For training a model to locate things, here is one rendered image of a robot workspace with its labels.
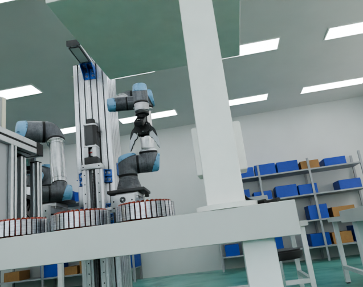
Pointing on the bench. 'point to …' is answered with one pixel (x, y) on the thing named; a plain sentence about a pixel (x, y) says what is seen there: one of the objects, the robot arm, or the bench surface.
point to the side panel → (3, 181)
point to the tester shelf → (36, 149)
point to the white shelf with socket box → (203, 120)
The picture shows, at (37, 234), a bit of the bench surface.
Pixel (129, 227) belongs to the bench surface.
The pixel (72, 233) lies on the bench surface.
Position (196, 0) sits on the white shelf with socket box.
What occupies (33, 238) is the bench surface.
